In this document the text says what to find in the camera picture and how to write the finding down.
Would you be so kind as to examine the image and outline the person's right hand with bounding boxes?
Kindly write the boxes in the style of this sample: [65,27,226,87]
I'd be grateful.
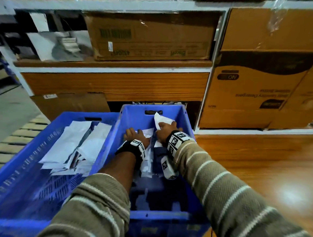
[156,121,183,145]

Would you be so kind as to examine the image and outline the white packets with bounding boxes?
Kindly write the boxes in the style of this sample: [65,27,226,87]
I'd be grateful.
[39,121,112,177]
[141,127,171,179]

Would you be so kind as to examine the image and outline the blue metal storage rack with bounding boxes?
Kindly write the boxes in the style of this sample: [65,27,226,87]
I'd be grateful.
[0,57,20,86]

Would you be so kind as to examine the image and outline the person's right forearm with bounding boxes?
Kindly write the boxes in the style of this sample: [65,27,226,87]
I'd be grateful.
[173,140,311,237]

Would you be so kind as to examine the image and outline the left wrist marker band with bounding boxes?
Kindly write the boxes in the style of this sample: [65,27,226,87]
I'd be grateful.
[115,139,146,169]

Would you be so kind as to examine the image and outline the right wrist marker band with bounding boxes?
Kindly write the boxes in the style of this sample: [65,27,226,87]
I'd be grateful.
[166,131,196,159]

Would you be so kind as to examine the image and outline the stack of grey paper trays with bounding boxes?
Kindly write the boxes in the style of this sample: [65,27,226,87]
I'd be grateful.
[57,36,81,53]

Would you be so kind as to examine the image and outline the perforated blue plastic crate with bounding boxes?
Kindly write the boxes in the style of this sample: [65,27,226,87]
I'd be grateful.
[0,112,120,237]

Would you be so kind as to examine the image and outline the wrist marker band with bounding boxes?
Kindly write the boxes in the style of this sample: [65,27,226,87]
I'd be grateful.
[166,131,196,159]
[115,139,146,169]

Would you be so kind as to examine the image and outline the person's left forearm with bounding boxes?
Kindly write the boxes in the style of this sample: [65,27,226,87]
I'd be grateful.
[37,151,136,237]

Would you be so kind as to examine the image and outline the white open box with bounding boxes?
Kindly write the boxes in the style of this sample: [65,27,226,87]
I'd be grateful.
[27,30,95,62]

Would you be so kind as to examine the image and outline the white paper sheet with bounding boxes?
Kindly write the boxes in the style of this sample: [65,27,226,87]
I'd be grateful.
[29,12,50,32]

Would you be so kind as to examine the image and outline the person's left hand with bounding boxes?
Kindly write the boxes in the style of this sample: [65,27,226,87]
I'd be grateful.
[123,128,151,149]

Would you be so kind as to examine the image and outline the large brown cardboard box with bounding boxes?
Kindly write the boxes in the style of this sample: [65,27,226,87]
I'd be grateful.
[84,11,220,62]

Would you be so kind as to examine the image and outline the orange-brown box with handle hole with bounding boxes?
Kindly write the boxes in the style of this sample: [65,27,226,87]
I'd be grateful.
[198,7,313,130]

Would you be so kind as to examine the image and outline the flat cardboard sheet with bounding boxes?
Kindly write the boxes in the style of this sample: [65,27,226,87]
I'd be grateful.
[30,92,111,121]

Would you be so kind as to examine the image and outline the wooden pallet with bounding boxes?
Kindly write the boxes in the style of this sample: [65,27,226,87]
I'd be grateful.
[0,115,49,169]

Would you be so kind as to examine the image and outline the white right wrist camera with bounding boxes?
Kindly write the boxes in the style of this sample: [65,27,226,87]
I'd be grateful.
[160,155,179,180]

